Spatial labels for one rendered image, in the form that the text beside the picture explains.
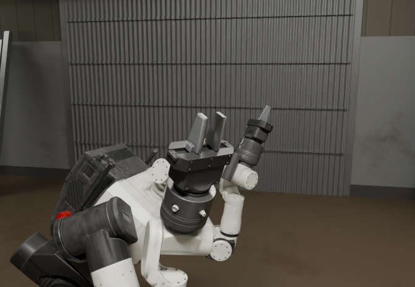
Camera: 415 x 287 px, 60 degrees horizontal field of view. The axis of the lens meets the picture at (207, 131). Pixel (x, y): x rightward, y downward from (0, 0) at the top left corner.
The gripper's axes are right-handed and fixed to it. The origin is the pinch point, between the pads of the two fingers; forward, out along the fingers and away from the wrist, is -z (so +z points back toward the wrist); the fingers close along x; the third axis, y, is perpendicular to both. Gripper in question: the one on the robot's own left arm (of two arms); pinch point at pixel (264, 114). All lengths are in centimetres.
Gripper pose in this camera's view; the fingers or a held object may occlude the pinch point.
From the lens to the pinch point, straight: 127.2
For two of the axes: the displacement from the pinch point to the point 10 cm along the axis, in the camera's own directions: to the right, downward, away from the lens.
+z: -4.0, 9.1, -0.8
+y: -8.6, -4.0, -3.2
